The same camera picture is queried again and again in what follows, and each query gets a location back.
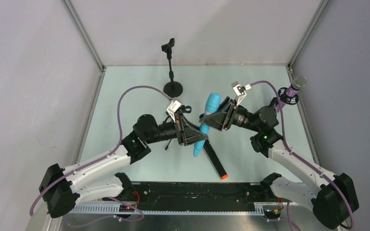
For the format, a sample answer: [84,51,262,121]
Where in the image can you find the blue microphone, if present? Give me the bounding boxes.
[193,92,222,158]

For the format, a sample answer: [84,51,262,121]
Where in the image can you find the small black tripod microphone stand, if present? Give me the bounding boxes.
[162,105,192,151]

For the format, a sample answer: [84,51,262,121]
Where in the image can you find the black microphone orange tip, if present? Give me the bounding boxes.
[203,140,228,180]

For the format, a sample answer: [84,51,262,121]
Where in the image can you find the black round-base microphone stand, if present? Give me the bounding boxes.
[161,38,183,98]

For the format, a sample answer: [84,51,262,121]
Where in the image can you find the black shock-mount tripod stand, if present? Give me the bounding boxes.
[269,86,299,113]

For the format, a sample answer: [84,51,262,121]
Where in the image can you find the purple glitter microphone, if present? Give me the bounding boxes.
[269,76,307,113]

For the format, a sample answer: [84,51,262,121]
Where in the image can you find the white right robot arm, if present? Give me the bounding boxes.
[199,97,359,229]

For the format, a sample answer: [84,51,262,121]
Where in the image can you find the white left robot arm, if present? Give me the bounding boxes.
[39,111,208,218]

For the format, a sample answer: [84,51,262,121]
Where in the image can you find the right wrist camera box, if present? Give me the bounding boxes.
[231,81,247,106]

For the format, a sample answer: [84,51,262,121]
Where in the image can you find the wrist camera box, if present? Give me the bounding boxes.
[231,81,247,106]
[166,99,182,122]

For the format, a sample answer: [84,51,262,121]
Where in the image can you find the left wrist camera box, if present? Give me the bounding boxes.
[166,99,182,122]

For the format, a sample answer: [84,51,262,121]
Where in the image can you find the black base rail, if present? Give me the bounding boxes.
[116,182,280,212]

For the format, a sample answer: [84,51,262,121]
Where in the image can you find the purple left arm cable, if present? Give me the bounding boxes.
[29,85,173,229]

